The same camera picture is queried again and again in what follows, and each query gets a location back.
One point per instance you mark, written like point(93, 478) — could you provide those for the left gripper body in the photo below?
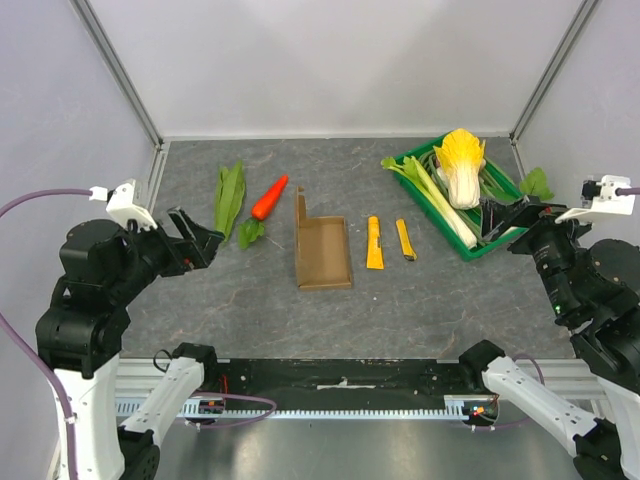
point(170, 257)

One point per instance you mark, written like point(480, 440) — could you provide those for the green leafy lettuce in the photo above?
point(229, 196)

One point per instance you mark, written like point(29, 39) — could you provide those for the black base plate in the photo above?
point(430, 376)

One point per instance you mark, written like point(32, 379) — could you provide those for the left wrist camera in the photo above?
point(124, 205)

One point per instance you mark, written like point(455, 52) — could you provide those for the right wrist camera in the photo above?
point(603, 199)

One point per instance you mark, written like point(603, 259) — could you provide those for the white radish with leaves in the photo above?
point(535, 186)

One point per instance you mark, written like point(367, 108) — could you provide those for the grey slotted cable duct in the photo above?
point(447, 407)

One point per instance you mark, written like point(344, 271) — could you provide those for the green bok choy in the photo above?
point(498, 195)

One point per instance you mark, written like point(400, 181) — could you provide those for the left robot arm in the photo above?
point(79, 338)

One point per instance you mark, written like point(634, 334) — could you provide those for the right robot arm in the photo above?
point(594, 293)

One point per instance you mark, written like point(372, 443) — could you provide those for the orange carrot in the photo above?
point(265, 205)

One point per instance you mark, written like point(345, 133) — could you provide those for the yellow napa cabbage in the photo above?
point(461, 158)

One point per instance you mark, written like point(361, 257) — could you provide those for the green celery stalk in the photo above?
point(412, 170)

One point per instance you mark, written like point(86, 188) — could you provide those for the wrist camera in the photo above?
point(124, 205)
point(603, 199)

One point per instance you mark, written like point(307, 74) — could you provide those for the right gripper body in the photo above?
point(522, 226)

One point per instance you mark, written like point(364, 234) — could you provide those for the brown cardboard express box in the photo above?
point(321, 250)

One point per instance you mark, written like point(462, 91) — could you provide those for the green plastic tray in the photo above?
point(427, 208)

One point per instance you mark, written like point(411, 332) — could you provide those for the yellow utility knife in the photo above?
point(407, 250)

